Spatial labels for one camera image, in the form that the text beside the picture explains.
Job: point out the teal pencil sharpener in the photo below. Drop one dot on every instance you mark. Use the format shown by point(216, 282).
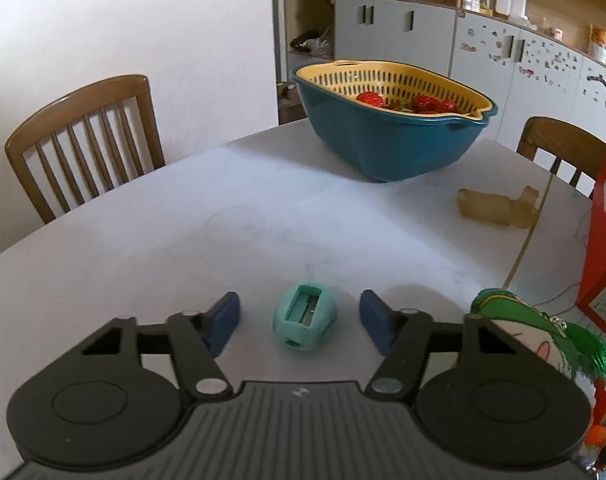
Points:
point(308, 330)

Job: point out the pink cup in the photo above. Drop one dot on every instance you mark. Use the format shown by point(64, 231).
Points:
point(558, 33)

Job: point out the tan translucent plastic case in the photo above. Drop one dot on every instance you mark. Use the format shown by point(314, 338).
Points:
point(488, 207)

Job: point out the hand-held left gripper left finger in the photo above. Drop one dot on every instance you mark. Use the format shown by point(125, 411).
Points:
point(224, 321)

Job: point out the pile of red strawberries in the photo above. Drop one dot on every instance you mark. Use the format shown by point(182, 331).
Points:
point(425, 104)

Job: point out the white stickered cabinet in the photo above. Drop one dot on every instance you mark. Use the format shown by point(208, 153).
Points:
point(543, 80)

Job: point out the green tasselled doll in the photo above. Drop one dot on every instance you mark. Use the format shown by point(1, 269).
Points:
point(513, 306)

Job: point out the teal bowl with yellow colander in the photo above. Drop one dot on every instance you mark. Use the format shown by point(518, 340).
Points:
point(393, 145)

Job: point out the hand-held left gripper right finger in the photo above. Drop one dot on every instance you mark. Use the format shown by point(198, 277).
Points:
point(378, 321)

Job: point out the wooden slat-back chair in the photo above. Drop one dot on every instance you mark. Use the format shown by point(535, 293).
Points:
point(558, 135)
point(83, 100)

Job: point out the red and white cardboard box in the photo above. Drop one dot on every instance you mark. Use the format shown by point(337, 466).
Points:
point(605, 220)

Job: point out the orange and white canister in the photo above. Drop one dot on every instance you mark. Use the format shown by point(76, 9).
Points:
point(600, 45)

